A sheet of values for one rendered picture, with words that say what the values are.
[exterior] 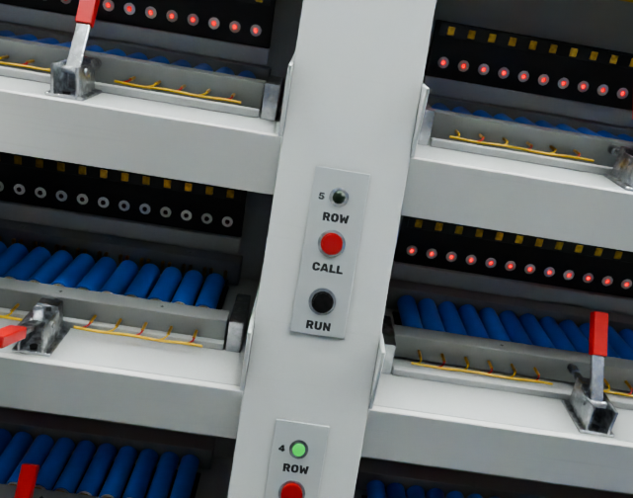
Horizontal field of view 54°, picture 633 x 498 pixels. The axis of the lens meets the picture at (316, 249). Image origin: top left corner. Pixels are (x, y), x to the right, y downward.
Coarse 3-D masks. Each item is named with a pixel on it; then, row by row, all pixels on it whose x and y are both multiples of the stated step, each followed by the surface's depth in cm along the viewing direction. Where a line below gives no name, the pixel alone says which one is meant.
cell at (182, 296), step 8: (192, 272) 58; (184, 280) 56; (192, 280) 56; (200, 280) 58; (184, 288) 55; (192, 288) 55; (176, 296) 53; (184, 296) 53; (192, 296) 54; (192, 304) 54
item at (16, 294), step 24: (0, 288) 49; (24, 288) 50; (48, 288) 50; (72, 288) 51; (72, 312) 50; (96, 312) 50; (120, 312) 50; (144, 312) 50; (168, 312) 50; (192, 312) 50; (216, 312) 51; (144, 336) 49; (216, 336) 50
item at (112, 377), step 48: (192, 240) 62; (240, 240) 62; (240, 288) 61; (96, 336) 49; (240, 336) 50; (0, 384) 46; (48, 384) 46; (96, 384) 46; (144, 384) 46; (192, 384) 46; (240, 384) 46; (192, 432) 47
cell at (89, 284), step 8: (96, 264) 56; (104, 264) 56; (112, 264) 57; (88, 272) 55; (96, 272) 55; (104, 272) 56; (112, 272) 57; (88, 280) 53; (96, 280) 54; (104, 280) 55; (80, 288) 52; (88, 288) 52; (96, 288) 53
